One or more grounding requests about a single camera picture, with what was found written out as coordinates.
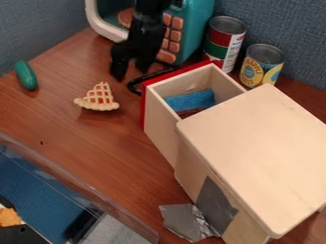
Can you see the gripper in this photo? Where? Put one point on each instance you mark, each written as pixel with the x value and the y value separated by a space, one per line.
pixel 144 38

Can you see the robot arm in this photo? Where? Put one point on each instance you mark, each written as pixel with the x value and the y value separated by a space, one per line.
pixel 149 8

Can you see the drawer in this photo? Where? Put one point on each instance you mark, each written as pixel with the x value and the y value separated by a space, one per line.
pixel 159 120

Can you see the toy pie slice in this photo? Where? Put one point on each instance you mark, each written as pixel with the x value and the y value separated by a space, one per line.
pixel 98 98

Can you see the blue cloth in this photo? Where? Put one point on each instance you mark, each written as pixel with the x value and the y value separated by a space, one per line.
pixel 190 99

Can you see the toy microwave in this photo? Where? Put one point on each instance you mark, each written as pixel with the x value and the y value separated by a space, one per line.
pixel 193 28

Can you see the red and green can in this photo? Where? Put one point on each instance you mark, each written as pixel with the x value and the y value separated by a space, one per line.
pixel 224 44

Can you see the green toy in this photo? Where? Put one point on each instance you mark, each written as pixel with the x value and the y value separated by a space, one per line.
pixel 26 75

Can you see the yellow can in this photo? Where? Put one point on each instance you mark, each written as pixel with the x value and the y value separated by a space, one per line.
pixel 260 68

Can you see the cabinet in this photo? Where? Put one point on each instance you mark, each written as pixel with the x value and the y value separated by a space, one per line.
pixel 254 149

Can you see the grey tape piece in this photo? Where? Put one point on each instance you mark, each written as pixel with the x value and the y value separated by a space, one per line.
pixel 199 216

